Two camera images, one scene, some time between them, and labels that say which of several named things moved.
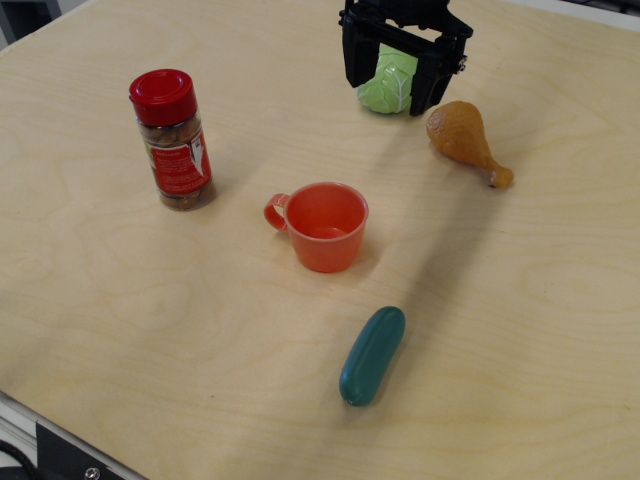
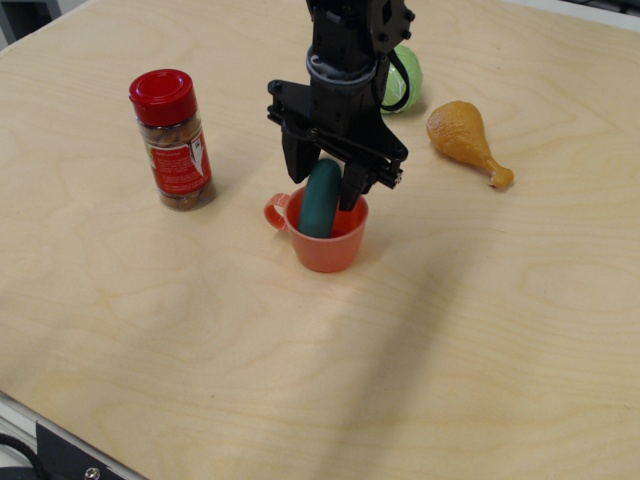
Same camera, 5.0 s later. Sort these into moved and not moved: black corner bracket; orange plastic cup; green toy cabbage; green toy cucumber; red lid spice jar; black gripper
Moved: green toy cucumber; black gripper
Not moved: red lid spice jar; black corner bracket; green toy cabbage; orange plastic cup
